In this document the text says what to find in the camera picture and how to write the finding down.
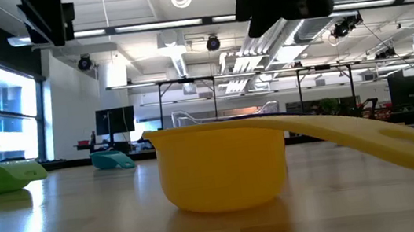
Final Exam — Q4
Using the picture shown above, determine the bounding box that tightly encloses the black ceiling camera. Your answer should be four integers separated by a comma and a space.
204, 34, 222, 53
76, 54, 94, 73
328, 12, 366, 40

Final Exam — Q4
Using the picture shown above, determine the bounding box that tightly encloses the dark background desk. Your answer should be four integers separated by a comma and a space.
73, 135, 134, 160

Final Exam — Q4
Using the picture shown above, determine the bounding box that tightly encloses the green plastic measuring cup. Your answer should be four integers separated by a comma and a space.
0, 156, 50, 194

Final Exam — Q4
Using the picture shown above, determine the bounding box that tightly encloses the black overhead crossbar with lights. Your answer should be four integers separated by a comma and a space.
6, 0, 414, 54

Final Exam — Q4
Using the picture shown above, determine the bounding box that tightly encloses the teal plastic measuring cup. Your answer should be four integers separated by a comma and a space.
89, 146, 137, 174

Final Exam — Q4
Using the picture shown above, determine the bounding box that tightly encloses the black computer monitor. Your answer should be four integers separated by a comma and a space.
386, 73, 414, 111
93, 105, 137, 138

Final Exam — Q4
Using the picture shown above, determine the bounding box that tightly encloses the black distant rig frame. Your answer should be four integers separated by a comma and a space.
155, 74, 222, 131
295, 61, 360, 125

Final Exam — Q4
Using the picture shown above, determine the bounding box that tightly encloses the yellow plastic measuring cup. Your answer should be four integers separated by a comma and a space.
141, 97, 414, 222

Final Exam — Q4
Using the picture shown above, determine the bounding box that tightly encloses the large glass window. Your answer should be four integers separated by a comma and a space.
0, 53, 53, 164

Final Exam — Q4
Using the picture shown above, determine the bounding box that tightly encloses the green background plant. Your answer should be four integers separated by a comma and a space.
315, 95, 346, 119

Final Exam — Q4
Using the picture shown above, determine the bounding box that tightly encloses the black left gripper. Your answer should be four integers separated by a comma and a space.
16, 0, 116, 52

